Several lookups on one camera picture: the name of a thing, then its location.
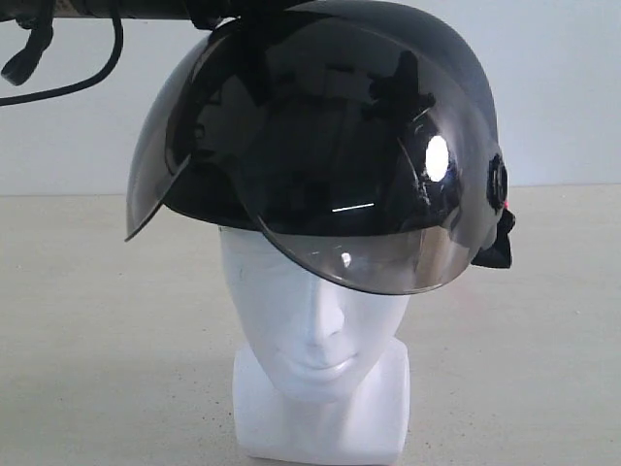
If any white mannequin head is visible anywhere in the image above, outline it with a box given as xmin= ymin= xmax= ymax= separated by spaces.
xmin=219 ymin=227 xmax=410 ymax=465

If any black cable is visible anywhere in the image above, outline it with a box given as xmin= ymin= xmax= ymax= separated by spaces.
xmin=0 ymin=9 xmax=125 ymax=108

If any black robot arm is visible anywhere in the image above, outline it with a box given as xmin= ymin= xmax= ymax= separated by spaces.
xmin=53 ymin=0 xmax=301 ymax=22

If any black helmet with tinted visor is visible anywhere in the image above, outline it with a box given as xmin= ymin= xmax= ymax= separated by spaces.
xmin=126 ymin=1 xmax=515 ymax=295

